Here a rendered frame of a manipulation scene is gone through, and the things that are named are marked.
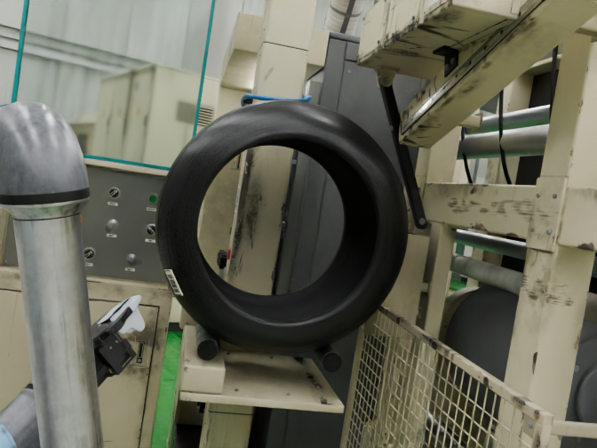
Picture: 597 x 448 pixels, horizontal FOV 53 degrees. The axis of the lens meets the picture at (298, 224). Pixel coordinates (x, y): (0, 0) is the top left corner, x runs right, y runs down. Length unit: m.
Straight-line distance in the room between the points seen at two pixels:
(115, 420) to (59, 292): 1.23
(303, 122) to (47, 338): 0.69
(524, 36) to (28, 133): 0.86
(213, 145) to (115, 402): 1.04
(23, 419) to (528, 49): 1.10
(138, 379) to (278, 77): 1.03
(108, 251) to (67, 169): 1.15
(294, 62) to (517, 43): 0.67
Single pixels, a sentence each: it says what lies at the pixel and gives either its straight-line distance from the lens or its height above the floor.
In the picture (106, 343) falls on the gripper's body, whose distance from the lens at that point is 1.15.
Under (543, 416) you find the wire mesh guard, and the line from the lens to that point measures 0.98.
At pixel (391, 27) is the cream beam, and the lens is 1.46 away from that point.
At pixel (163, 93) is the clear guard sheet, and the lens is 1.94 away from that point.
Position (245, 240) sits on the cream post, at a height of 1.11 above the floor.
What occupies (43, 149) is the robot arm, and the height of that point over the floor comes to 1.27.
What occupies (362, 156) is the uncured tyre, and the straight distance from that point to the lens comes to 1.31.
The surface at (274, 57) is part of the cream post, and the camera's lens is 1.68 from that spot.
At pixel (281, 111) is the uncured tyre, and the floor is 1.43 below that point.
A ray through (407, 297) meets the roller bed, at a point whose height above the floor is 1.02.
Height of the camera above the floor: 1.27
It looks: 3 degrees down
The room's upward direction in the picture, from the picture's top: 9 degrees clockwise
